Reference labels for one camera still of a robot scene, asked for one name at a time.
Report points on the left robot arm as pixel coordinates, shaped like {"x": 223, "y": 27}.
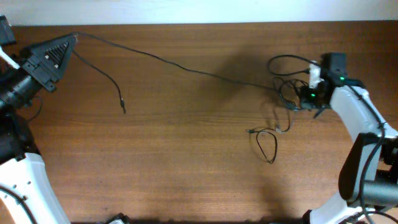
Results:
{"x": 25, "y": 187}

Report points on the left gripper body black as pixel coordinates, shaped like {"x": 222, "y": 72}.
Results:
{"x": 40, "y": 70}

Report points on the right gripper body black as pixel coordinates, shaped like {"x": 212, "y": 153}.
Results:
{"x": 311, "y": 101}

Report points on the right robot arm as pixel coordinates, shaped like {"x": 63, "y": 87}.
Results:
{"x": 367, "y": 182}

